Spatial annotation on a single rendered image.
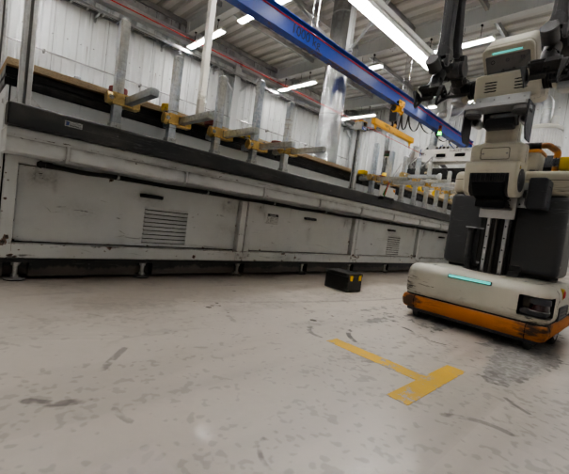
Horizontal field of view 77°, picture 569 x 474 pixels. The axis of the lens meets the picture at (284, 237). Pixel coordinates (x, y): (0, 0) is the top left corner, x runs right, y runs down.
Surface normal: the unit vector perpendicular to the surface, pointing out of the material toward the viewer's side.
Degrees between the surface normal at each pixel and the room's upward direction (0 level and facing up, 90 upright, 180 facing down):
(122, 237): 90
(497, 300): 90
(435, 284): 90
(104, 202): 93
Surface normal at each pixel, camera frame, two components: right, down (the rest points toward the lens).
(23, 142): 0.69, 0.13
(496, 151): -0.73, 0.08
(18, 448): 0.13, -0.99
